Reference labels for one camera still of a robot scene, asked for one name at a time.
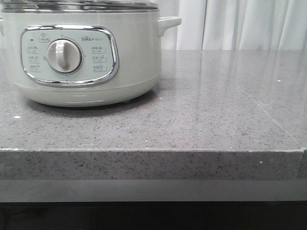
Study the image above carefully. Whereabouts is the glass pot lid steel rim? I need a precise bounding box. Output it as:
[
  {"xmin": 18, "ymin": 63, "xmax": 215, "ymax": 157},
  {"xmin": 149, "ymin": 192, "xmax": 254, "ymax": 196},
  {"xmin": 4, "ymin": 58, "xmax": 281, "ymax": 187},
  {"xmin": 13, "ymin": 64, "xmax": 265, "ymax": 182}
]
[{"xmin": 0, "ymin": 0, "xmax": 159, "ymax": 13}]

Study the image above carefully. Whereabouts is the pale green electric cooking pot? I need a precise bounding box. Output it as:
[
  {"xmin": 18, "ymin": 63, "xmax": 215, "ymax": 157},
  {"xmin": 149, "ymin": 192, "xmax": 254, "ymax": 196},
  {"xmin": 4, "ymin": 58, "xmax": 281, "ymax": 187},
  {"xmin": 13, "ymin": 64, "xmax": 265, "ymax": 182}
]
[{"xmin": 0, "ymin": 4, "xmax": 182, "ymax": 107}]

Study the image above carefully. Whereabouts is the white pleated curtain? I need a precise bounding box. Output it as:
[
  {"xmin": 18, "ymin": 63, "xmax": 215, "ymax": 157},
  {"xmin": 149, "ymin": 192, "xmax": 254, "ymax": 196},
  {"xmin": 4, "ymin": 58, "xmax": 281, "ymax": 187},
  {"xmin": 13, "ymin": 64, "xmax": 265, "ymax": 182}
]
[{"xmin": 0, "ymin": 0, "xmax": 307, "ymax": 51}]

